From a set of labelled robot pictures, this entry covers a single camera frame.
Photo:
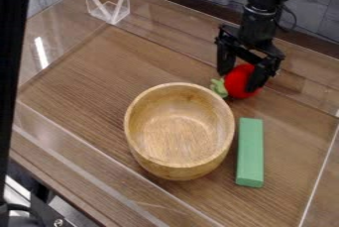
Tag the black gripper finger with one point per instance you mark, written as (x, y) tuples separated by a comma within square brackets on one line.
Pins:
[(225, 58), (264, 70)]

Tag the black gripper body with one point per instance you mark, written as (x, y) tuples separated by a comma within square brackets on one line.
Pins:
[(250, 40)]

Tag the red plush strawberry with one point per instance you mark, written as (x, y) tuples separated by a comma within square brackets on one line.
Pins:
[(232, 84)]

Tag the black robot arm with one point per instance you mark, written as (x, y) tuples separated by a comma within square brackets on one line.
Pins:
[(268, 5)]

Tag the green rectangular block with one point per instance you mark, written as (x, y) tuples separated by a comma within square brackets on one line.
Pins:
[(249, 153)]

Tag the wooden bowl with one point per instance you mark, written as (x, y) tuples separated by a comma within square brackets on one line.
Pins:
[(178, 127)]

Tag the clear acrylic corner bracket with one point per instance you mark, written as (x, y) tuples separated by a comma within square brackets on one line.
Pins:
[(109, 12)]

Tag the black vertical post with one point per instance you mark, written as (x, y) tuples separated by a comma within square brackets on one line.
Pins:
[(12, 27)]

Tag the black metal bracket with cable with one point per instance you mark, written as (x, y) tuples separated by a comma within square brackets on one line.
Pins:
[(37, 214)]

